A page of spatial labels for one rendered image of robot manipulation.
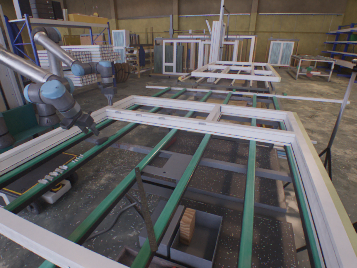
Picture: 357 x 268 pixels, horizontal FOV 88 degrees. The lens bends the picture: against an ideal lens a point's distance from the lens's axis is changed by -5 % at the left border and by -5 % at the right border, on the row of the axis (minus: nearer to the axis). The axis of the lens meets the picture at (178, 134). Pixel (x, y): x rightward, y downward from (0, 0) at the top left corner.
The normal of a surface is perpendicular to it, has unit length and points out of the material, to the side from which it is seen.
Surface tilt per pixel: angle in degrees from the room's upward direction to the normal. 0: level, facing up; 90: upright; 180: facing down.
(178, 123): 90
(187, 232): 90
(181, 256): 90
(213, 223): 90
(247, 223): 0
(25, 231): 0
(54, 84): 32
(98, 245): 0
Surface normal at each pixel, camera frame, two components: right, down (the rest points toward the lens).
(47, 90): -0.08, -0.58
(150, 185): 0.00, -0.90
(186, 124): -0.35, 0.40
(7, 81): 0.96, 0.12
